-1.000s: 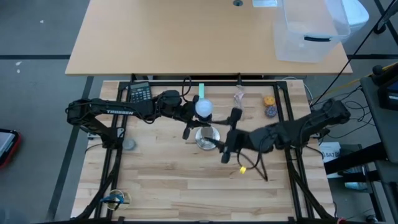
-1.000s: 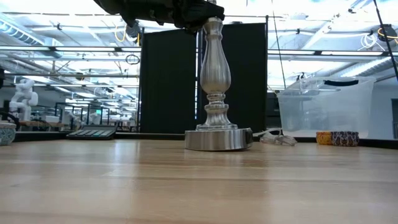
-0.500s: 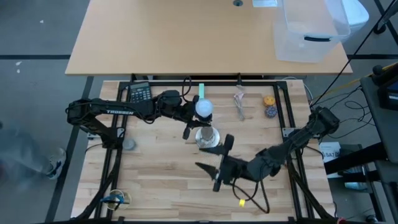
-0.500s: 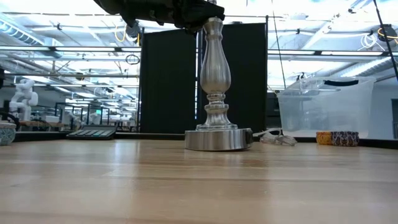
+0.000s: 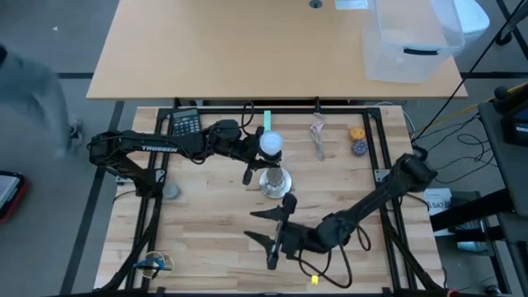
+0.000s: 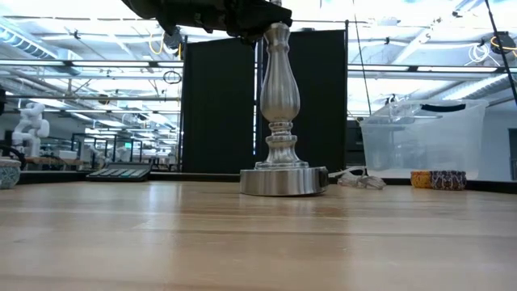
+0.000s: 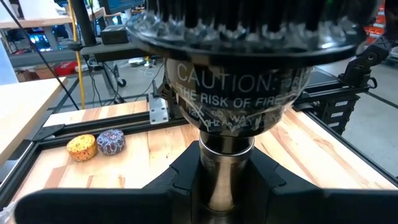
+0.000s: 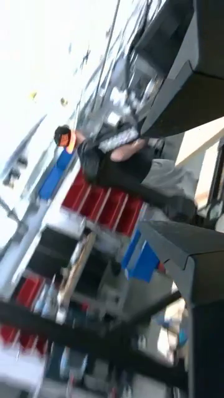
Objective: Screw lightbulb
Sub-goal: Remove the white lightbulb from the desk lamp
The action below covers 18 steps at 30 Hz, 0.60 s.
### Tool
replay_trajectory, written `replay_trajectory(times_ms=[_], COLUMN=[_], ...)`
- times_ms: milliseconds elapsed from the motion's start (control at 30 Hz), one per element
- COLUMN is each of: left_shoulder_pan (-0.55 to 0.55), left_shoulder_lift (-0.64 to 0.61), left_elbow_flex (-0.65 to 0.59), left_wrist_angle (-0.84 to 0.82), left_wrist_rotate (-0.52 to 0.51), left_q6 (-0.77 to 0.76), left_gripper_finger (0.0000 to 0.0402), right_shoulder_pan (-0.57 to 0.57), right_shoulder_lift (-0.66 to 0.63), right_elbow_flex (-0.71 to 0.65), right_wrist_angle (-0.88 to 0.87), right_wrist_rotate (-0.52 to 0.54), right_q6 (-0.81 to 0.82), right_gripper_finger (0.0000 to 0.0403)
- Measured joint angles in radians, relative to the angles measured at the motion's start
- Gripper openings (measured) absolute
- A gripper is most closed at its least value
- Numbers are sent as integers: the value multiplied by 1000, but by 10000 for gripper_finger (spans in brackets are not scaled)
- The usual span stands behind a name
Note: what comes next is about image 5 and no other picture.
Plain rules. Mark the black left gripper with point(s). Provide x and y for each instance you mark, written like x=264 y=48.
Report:
x=249 y=146

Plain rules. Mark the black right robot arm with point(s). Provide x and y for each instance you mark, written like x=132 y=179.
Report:
x=371 y=198

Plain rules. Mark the white plastic chair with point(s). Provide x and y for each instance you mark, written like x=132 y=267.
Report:
x=474 y=18

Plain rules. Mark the red-edged case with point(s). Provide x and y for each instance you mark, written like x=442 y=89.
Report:
x=12 y=198

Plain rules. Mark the clear plastic storage bin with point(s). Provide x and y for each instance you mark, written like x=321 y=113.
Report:
x=412 y=41

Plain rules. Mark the white labelled box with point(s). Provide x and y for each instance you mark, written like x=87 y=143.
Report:
x=438 y=203

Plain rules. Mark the clear plastic wrapper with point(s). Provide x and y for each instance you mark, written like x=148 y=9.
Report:
x=318 y=142

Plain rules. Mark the silver metal table lamp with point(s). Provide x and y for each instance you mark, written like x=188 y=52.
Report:
x=275 y=185

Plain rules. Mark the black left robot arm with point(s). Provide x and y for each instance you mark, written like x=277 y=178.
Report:
x=136 y=148

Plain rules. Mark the orange patterned disc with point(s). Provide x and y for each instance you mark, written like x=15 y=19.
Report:
x=357 y=133

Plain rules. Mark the person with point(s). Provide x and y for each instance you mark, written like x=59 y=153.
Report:
x=33 y=90

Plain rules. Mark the black aluminium table frame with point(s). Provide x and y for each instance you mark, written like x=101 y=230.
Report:
x=350 y=111

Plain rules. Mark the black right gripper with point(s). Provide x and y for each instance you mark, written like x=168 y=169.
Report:
x=293 y=241

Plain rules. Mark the purple patterned disc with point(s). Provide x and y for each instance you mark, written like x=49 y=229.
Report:
x=359 y=148

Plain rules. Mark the black side cart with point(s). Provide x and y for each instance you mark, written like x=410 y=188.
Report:
x=507 y=165

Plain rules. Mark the tan wooden desk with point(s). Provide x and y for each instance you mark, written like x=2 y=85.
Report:
x=227 y=49

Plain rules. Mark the white lightbulb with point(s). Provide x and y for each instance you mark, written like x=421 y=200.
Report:
x=271 y=142

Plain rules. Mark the black desk calculator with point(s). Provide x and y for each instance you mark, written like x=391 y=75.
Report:
x=185 y=121

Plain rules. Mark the glass jar with blue tool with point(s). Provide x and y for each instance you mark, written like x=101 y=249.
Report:
x=163 y=264

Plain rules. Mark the white paper sheet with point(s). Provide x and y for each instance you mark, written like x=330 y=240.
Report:
x=350 y=4

